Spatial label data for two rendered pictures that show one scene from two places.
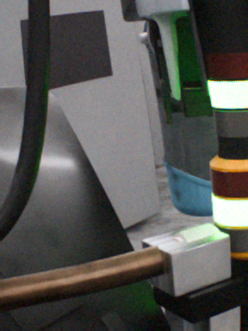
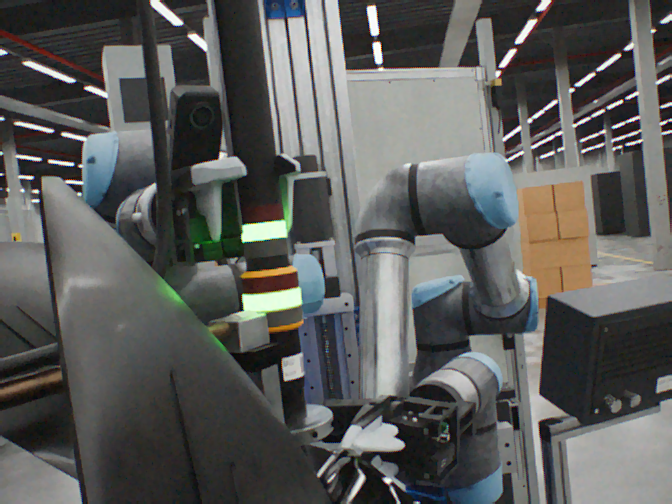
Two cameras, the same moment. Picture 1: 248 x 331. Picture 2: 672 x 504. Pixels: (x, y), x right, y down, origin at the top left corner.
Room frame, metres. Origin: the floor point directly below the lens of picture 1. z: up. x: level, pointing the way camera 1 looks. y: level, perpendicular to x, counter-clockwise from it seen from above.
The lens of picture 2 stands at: (-0.13, 0.16, 1.41)
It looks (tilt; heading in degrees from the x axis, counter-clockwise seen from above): 3 degrees down; 326
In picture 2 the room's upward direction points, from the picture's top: 7 degrees counter-clockwise
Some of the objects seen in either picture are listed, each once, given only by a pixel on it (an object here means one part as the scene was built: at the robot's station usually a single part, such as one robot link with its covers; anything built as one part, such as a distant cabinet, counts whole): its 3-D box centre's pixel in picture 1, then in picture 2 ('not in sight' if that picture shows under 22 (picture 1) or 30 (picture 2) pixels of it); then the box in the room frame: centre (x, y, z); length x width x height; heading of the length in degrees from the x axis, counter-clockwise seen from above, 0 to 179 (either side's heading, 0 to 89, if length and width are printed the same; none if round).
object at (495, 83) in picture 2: not in sight; (491, 106); (1.67, -1.92, 1.82); 0.09 x 0.04 x 0.23; 77
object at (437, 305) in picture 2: not in sight; (442, 308); (0.87, -0.77, 1.20); 0.13 x 0.12 x 0.14; 35
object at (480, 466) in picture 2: not in sight; (459, 458); (0.49, -0.42, 1.08); 0.11 x 0.08 x 0.11; 35
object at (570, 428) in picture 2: not in sight; (601, 416); (0.50, -0.76, 1.04); 0.24 x 0.03 x 0.03; 77
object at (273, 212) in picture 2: (239, 64); (261, 214); (0.29, -0.06, 1.43); 0.03 x 0.03 x 0.01
